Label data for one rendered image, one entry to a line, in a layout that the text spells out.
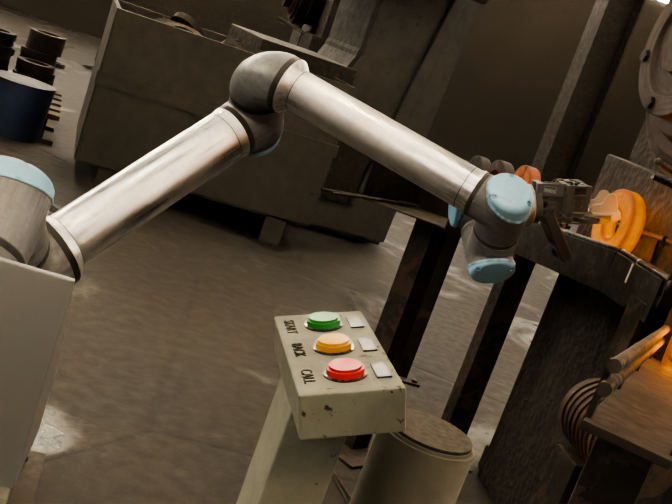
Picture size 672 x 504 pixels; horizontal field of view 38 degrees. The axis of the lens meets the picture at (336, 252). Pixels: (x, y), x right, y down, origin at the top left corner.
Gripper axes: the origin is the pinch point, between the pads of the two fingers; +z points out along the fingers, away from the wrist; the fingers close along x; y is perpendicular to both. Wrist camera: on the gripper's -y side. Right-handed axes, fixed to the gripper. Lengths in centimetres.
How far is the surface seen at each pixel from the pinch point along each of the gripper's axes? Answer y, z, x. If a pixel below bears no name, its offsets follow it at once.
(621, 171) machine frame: 6.3, 7.9, 18.5
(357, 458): -64, -49, 19
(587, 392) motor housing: -19, -25, -47
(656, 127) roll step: 20.3, 0.2, -9.8
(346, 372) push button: 6, -75, -97
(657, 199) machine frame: 4.1, 7.4, -0.7
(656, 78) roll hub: 30.0, -2.9, -13.0
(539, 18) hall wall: 14, 345, 983
